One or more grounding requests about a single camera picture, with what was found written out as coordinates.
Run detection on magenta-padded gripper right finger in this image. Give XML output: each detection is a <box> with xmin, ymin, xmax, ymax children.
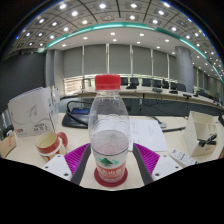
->
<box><xmin>132</xmin><ymin>143</ymin><xmax>184</xmax><ymax>186</ymax></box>

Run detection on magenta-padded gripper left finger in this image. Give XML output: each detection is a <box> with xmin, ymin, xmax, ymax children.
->
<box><xmin>41</xmin><ymin>142</ymin><xmax>92</xmax><ymax>186</ymax></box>

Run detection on clear red-capped water bottle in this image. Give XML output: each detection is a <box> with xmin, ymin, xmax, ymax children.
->
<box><xmin>88</xmin><ymin>74</ymin><xmax>131</xmax><ymax>184</ymax></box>

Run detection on white printed paper sheet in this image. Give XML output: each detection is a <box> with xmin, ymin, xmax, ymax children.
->
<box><xmin>128</xmin><ymin>118</ymin><xmax>169</xmax><ymax>153</ymax></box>

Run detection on red floral ceramic mug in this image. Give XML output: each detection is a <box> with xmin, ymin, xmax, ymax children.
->
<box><xmin>35</xmin><ymin>131</ymin><xmax>69</xmax><ymax>163</ymax></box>

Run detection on white remote control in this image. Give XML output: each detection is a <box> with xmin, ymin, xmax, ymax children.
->
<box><xmin>169</xmin><ymin>148</ymin><xmax>199</xmax><ymax>168</ymax></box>

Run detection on black desk phone console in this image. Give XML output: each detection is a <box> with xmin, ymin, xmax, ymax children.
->
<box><xmin>61</xmin><ymin>99</ymin><xmax>93</xmax><ymax>129</ymax></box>

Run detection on white divided cardboard box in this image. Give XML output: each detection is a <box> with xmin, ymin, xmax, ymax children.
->
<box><xmin>183</xmin><ymin>110</ymin><xmax>219</xmax><ymax>158</ymax></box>

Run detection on black clip tool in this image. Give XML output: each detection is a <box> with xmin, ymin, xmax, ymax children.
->
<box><xmin>197</xmin><ymin>133</ymin><xmax>218</xmax><ymax>148</ymax></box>

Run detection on white copy paper box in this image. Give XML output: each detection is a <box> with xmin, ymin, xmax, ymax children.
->
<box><xmin>7</xmin><ymin>85</ymin><xmax>60</xmax><ymax>138</ymax></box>

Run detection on long curved conference desk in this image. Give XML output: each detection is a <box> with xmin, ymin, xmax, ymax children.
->
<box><xmin>78</xmin><ymin>85</ymin><xmax>224</xmax><ymax>111</ymax></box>

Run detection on brown paper envelope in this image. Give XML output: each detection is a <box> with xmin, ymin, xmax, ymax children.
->
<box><xmin>0</xmin><ymin>131</ymin><xmax>18</xmax><ymax>159</ymax></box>

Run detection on row of black office chairs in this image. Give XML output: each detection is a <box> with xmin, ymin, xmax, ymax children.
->
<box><xmin>119</xmin><ymin>76</ymin><xmax>188</xmax><ymax>94</ymax></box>

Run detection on round ceiling lights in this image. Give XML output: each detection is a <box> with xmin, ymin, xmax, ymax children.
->
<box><xmin>13</xmin><ymin>0</ymin><xmax>224</xmax><ymax>78</ymax></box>

